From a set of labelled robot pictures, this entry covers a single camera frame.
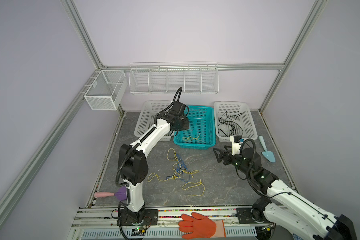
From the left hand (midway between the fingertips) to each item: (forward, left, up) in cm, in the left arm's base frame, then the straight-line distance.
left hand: (187, 126), depth 87 cm
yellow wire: (-16, +8, -20) cm, 27 cm away
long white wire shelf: (+33, +7, +12) cm, 35 cm away
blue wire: (-19, +5, -14) cm, 24 cm away
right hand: (-17, -16, +1) cm, 23 cm away
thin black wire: (+13, -36, -18) cm, 43 cm away
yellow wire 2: (-27, -5, -19) cm, 33 cm away
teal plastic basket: (+7, -10, -17) cm, 21 cm away
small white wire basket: (+30, +53, +6) cm, 61 cm away
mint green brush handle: (-12, -52, -19) cm, 57 cm away
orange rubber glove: (-48, -2, -17) cm, 51 cm away
